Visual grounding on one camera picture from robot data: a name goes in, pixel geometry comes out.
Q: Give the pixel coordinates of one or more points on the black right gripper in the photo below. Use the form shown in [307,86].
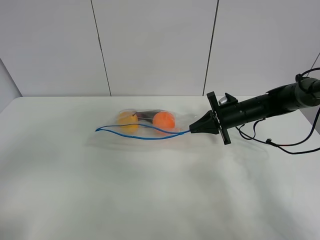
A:
[229,115]

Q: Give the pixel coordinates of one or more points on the clear zip bag blue seal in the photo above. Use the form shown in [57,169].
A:
[146,138]

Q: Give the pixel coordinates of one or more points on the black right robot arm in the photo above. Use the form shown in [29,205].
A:
[279,101]

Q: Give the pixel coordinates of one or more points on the orange ball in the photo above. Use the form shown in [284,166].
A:
[164,120]

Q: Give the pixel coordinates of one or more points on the dark eggplant toy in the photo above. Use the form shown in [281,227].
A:
[146,116]

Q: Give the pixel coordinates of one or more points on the yellow pear toy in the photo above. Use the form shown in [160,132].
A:
[128,122]

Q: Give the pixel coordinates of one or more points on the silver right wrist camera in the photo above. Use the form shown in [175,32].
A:
[223,100]

